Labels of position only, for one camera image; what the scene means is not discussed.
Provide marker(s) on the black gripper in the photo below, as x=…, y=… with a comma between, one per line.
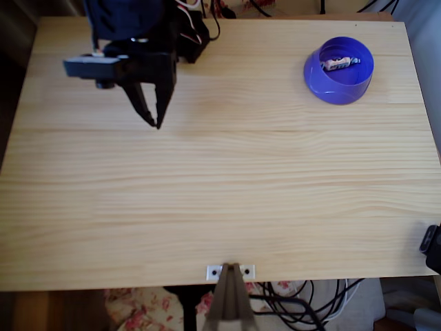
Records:
x=156, y=73

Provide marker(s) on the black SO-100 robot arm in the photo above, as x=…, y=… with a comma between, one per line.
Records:
x=127, y=24

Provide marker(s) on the purple plastic bowl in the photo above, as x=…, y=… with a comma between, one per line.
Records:
x=337, y=93

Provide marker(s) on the black webcam on gripper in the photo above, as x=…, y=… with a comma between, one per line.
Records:
x=86, y=67

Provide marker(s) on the floral cushion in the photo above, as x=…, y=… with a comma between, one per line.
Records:
x=144, y=310

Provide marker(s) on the black stand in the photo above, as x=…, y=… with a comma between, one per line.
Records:
x=189, y=310

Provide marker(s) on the white cushion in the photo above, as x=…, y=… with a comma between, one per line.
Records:
x=365, y=303

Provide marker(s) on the white metal bracket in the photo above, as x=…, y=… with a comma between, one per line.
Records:
x=208, y=269

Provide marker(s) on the black side camera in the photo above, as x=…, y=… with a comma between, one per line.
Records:
x=434, y=248

